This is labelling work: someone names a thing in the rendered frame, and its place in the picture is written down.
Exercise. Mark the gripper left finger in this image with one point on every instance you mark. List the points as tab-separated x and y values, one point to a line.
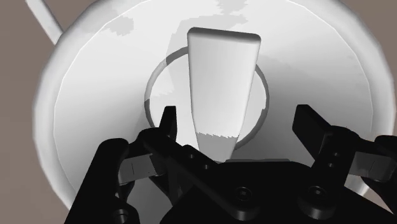
169	155

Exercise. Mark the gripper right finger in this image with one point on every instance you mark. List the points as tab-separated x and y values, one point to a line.
325	145

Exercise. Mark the white round bowl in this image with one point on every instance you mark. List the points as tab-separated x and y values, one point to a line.
102	102

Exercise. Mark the white spatula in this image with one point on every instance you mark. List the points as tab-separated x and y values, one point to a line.
221	86

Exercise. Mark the white rod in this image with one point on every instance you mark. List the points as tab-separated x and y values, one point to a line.
46	18

